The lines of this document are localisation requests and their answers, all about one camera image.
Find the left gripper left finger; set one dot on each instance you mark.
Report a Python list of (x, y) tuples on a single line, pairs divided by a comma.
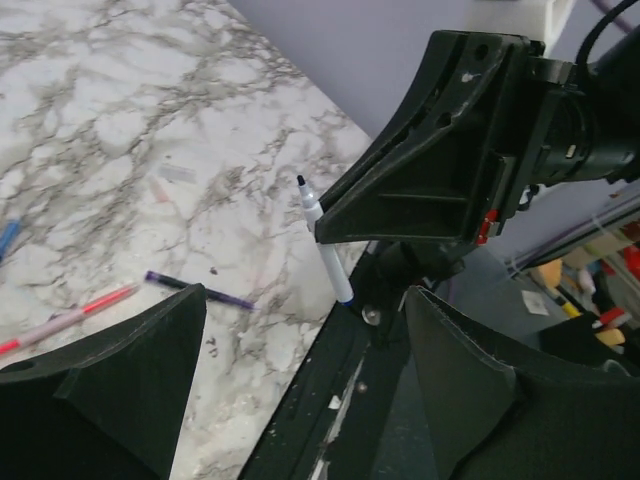
[(108, 406)]

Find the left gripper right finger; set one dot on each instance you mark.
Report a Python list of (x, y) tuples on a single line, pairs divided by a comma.
[(498, 409)]

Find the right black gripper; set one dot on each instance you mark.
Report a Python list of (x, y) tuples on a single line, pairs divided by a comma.
[(428, 175)]

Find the red pen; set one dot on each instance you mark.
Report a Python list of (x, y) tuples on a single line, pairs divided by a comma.
[(66, 320)]

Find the blue pen cap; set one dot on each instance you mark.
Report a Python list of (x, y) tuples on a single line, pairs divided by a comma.
[(8, 236)]

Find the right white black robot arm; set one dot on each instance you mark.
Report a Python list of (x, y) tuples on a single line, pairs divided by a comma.
[(535, 34)]

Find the cluttered shelf background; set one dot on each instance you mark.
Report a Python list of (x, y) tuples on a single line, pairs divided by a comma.
[(591, 270)]

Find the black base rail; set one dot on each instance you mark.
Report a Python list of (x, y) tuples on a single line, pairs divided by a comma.
[(331, 419)]

